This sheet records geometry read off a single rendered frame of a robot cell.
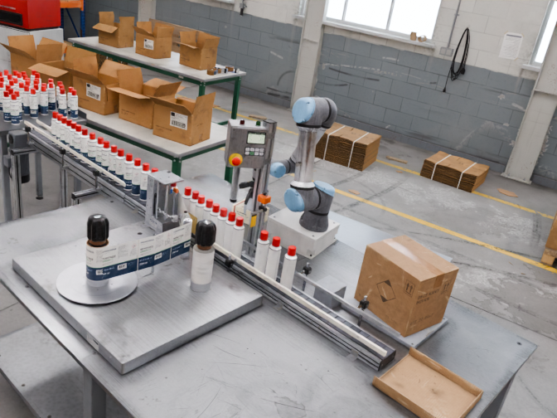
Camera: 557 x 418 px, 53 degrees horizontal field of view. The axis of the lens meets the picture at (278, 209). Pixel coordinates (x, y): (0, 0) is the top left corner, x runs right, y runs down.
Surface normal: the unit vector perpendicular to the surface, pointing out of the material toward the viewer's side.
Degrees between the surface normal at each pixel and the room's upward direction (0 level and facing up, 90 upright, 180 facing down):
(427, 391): 0
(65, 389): 1
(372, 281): 90
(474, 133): 90
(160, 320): 0
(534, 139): 90
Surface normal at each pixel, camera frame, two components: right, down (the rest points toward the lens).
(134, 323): 0.14, -0.90
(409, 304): -0.80, 0.15
